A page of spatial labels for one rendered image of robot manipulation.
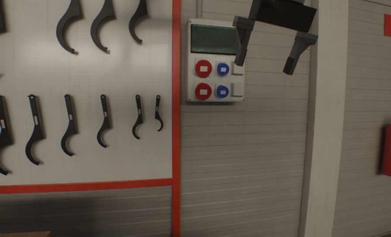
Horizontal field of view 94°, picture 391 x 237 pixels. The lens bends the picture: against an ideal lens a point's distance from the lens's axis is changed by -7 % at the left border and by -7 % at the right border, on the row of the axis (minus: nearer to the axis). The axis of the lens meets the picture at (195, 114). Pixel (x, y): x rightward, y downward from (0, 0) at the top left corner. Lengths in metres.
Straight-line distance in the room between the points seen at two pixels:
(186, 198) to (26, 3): 1.64
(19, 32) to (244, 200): 1.92
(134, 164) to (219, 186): 0.65
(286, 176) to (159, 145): 1.07
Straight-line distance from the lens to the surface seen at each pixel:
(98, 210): 1.63
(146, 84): 1.34
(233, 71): 1.30
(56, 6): 1.57
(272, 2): 0.44
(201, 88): 1.20
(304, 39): 0.53
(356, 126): 2.26
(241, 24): 0.46
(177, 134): 1.36
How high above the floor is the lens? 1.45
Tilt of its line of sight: 5 degrees down
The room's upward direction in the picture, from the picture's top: 1 degrees clockwise
